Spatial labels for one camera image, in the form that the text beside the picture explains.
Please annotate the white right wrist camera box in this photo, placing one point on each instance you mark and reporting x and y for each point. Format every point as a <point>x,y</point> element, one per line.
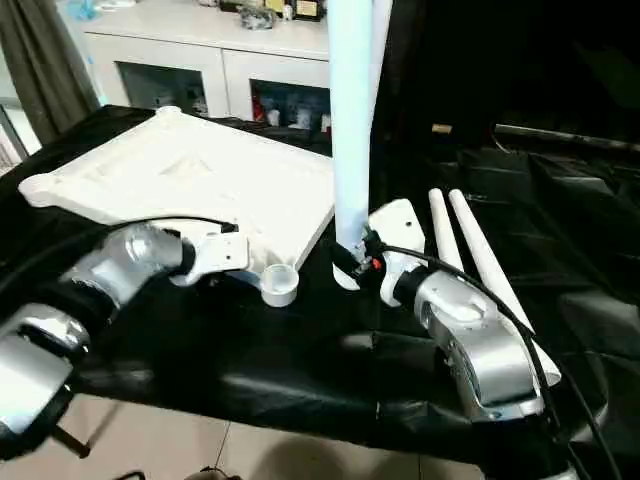
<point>400,225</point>

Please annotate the grey brown curtain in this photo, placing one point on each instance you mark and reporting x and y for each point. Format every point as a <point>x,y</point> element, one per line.
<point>45,60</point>

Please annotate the white plastic table leg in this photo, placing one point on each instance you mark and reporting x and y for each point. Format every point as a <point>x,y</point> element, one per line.
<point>382,30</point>
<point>350,125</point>
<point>445,230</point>
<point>490,260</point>

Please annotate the black metal table leg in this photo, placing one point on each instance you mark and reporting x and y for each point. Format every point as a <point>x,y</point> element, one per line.
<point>75,442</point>

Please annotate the small white cup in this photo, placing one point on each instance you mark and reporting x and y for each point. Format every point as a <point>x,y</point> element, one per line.
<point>273,118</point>

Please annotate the grey ornament on cabinet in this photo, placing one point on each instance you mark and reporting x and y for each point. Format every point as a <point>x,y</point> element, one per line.
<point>257,17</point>

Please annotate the red packet in cabinet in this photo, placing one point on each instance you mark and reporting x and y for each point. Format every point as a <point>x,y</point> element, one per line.
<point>257,107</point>

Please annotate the white cabinet with glass doors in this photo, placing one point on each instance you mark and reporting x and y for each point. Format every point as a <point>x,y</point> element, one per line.
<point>200,50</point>

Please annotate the black long pole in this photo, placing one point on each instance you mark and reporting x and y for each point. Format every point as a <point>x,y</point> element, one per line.
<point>565,136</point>

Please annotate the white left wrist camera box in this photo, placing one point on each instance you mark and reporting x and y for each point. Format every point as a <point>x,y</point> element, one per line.
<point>220,255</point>

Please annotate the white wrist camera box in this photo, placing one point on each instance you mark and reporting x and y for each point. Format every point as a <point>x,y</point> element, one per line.
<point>220,255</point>
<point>400,225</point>

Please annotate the small white jar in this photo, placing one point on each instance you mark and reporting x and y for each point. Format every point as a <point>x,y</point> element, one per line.
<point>325,122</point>

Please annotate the patterned white jar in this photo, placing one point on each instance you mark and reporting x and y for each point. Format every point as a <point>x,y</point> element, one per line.
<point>302,118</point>

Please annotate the black backdrop cloth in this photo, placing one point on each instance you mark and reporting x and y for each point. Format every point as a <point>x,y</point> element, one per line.
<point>500,50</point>

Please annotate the white plastic table top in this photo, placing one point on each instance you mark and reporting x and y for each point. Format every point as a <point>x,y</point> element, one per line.
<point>200,175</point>

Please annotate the black glossy mat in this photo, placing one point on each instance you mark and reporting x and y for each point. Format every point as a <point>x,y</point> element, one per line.
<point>250,360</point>

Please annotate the small gold label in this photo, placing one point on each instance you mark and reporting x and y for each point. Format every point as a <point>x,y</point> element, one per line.
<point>441,128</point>

